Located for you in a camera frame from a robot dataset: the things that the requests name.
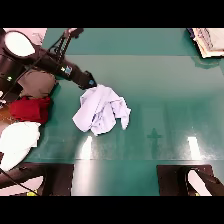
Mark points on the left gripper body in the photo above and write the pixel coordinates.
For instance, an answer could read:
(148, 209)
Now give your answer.
(87, 80)

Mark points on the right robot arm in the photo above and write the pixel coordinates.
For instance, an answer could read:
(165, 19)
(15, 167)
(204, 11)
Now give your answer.
(173, 180)

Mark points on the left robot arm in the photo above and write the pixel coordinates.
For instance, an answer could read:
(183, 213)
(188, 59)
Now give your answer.
(50, 63)

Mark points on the grey-green folded garment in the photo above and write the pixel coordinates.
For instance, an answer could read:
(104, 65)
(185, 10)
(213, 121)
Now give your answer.
(216, 37)

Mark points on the beige folded garment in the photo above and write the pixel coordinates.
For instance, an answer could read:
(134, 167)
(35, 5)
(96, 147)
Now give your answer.
(209, 52)

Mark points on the pale lavender shirt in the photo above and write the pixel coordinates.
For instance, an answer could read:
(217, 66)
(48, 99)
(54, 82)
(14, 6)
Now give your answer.
(98, 110)

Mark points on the white garment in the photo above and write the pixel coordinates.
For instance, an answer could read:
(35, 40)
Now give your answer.
(18, 140)

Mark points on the red garment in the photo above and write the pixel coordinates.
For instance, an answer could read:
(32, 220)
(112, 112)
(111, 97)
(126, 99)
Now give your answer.
(30, 109)

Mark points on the dark folded garment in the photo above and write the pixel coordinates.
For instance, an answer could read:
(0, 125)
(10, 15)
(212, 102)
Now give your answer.
(190, 33)

